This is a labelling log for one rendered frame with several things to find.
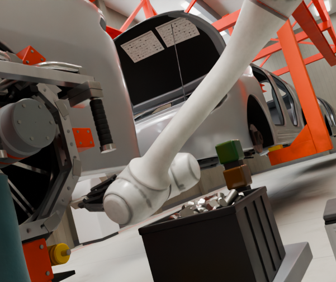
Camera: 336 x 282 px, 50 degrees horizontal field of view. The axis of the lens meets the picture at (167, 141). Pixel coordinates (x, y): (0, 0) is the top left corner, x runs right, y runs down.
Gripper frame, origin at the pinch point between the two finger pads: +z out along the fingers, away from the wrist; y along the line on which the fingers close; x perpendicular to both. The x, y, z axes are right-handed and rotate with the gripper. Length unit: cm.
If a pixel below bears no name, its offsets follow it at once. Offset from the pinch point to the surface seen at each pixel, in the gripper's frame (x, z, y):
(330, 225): -73, -56, 25
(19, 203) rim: 11.8, 11.7, -5.4
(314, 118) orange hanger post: -223, -29, 258
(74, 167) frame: 6.5, 0.9, 9.7
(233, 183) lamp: 9, -57, -17
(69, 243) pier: -324, 460, 252
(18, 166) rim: 18.1, 11.8, 4.3
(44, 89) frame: 27.6, 1.8, 25.8
